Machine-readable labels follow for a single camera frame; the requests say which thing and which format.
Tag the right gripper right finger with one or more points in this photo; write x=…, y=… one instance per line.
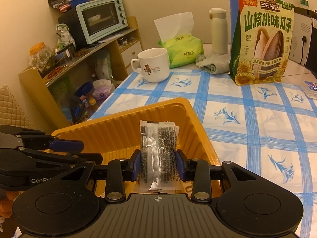
x=198, y=172

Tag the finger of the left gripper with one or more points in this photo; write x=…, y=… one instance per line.
x=16, y=137
x=16, y=162

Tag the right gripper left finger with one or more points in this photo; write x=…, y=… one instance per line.
x=118, y=172

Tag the clear black snack packet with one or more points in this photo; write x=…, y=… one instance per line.
x=158, y=171

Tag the left hand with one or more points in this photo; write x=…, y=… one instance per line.
x=6, y=203

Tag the quilted beige chair left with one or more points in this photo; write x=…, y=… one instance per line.
x=10, y=112

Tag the orange plastic tray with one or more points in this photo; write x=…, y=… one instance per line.
x=118, y=135

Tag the wooden shelf cabinet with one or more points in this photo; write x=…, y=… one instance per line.
x=51, y=96

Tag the purple tissue pack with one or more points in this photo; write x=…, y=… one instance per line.
x=102, y=89

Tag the blue checked tablecloth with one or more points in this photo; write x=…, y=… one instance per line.
x=269, y=129

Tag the orange lid jar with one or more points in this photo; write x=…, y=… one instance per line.
x=39, y=56

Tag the grey crumpled cloth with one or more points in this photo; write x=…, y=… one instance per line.
x=213, y=63

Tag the white cartoon mug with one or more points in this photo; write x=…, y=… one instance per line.
x=153, y=64

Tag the mint toaster oven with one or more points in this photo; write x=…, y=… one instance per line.
x=91, y=21

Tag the green tissue pack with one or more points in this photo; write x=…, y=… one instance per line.
x=175, y=35

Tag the small clear plastic packet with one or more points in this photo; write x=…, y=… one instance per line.
x=310, y=89

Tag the snack bags on oven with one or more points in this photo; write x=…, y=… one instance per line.
x=60, y=5

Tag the sunflower seed bag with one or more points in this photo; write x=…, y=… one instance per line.
x=261, y=42

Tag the white thermos bottle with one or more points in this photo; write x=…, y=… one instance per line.
x=219, y=30

